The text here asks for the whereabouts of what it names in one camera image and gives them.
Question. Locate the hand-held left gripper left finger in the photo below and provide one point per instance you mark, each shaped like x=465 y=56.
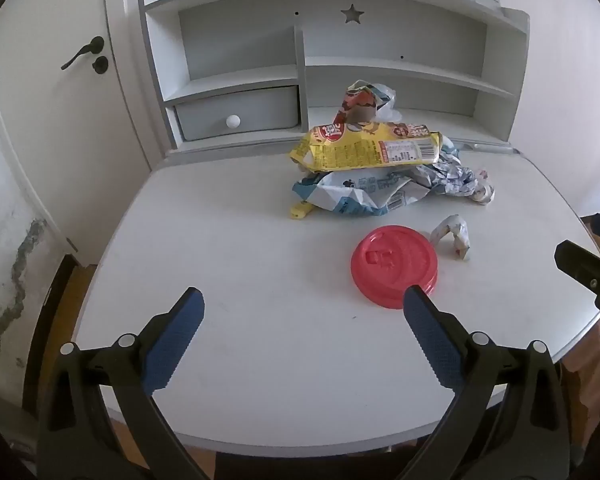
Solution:
x=172 y=345

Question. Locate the orange snack bag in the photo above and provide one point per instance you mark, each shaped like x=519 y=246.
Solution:
x=359 y=102

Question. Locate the blue and white snack bag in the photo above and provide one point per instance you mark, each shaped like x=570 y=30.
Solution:
x=360 y=190

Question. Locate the brown red snack wrapper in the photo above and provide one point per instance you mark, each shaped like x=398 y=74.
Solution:
x=387 y=105

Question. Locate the white door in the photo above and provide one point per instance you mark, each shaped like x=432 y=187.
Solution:
x=55 y=150

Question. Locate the grey desk shelf unit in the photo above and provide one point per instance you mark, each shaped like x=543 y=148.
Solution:
x=230 y=45

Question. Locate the white round drawer knob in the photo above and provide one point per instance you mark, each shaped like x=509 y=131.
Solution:
x=233 y=121

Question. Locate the twisted white wrapper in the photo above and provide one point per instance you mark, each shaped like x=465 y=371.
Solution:
x=455 y=232

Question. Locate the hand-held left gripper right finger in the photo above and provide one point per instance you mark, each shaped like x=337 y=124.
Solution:
x=432 y=340

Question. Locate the small yellow wrapper piece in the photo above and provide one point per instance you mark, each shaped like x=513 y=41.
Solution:
x=300 y=210

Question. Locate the red plastic cup lid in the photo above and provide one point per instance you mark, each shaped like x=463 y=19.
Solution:
x=387 y=260

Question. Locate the black door lock knob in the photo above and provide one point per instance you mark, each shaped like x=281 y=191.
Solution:
x=100 y=64

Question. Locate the small crumpled white wrapper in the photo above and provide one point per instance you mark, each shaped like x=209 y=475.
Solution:
x=484 y=190

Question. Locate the grey drawer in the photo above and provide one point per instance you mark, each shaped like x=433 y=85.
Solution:
x=260 y=110

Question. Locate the yellow snack bag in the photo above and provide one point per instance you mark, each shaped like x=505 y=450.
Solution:
x=355 y=152

